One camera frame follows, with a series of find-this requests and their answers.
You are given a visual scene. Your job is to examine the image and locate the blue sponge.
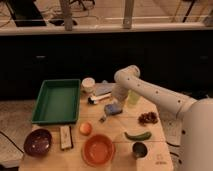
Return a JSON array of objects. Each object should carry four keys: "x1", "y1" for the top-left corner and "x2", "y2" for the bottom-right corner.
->
[{"x1": 104, "y1": 103, "x2": 122, "y2": 116}]

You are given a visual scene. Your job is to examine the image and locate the white handled brush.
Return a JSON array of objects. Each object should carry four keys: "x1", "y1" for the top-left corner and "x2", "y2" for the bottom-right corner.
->
[{"x1": 88, "y1": 93, "x2": 111, "y2": 104}]

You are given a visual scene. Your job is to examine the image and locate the white round container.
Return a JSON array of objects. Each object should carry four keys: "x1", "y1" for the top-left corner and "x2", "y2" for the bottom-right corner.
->
[{"x1": 82, "y1": 77, "x2": 95, "y2": 93}]

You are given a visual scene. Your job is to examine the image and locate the black floor cable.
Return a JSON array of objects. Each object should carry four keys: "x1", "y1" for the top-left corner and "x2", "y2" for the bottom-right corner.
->
[{"x1": 0, "y1": 130, "x2": 25, "y2": 155}]

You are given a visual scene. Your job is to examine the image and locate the grey cloth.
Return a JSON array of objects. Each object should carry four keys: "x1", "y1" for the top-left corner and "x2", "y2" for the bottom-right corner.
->
[{"x1": 94, "y1": 80, "x2": 114, "y2": 96}]

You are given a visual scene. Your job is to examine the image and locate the green plastic tray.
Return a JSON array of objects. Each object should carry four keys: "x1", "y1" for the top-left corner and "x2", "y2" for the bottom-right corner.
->
[{"x1": 32, "y1": 79, "x2": 81, "y2": 125}]

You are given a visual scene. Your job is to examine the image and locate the metal fork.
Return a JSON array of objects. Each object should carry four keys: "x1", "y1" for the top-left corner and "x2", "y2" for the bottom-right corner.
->
[{"x1": 99, "y1": 114, "x2": 107, "y2": 123}]

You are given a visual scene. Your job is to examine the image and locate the small metal cup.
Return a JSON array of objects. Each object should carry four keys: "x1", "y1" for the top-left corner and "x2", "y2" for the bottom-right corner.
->
[{"x1": 132, "y1": 142, "x2": 148, "y2": 158}]

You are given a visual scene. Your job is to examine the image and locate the brown pinecone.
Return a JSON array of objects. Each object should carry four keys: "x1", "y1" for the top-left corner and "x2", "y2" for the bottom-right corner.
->
[{"x1": 138, "y1": 112, "x2": 158, "y2": 125}]

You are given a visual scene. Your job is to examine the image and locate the orange fruit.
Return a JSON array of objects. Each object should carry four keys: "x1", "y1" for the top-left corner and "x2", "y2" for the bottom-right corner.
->
[{"x1": 79, "y1": 122, "x2": 92, "y2": 136}]

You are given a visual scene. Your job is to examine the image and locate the orange bowl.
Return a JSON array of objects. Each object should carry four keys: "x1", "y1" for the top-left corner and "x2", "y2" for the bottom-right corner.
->
[{"x1": 82, "y1": 134, "x2": 115, "y2": 167}]

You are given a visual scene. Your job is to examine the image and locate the black rectangular eraser block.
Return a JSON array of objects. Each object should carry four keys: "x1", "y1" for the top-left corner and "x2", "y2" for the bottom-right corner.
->
[{"x1": 60, "y1": 125, "x2": 73, "y2": 150}]

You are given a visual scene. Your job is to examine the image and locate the purple bowl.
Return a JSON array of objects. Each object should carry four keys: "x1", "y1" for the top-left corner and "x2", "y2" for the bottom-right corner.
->
[{"x1": 24, "y1": 129, "x2": 52, "y2": 157}]

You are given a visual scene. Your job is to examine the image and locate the yellow-green cup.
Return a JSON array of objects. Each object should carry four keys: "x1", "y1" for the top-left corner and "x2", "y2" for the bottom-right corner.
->
[{"x1": 127, "y1": 90, "x2": 140, "y2": 106}]

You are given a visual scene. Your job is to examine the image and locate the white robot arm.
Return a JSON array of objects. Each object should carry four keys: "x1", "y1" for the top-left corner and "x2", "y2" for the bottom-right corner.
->
[{"x1": 112, "y1": 65, "x2": 213, "y2": 171}]

